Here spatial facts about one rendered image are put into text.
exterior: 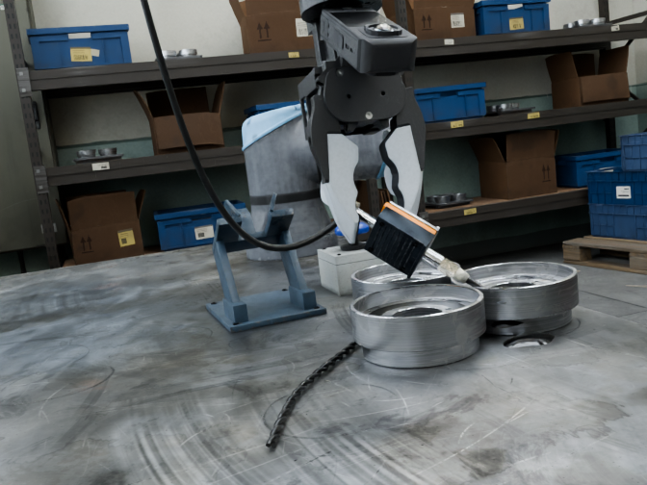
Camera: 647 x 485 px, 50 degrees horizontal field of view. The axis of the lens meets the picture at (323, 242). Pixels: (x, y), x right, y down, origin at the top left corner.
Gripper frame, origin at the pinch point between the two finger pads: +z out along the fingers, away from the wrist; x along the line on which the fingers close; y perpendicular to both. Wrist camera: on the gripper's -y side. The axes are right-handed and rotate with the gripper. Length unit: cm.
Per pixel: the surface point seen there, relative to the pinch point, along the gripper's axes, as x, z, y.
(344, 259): -2.2, 3.2, 19.0
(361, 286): 0.5, 5.4, 6.0
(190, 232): -15, -12, 353
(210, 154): -31, -53, 337
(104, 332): 24.2, 7.1, 22.5
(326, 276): -1.1, 5.1, 23.4
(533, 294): -9.4, 7.3, -6.5
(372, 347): 4.2, 9.1, -5.7
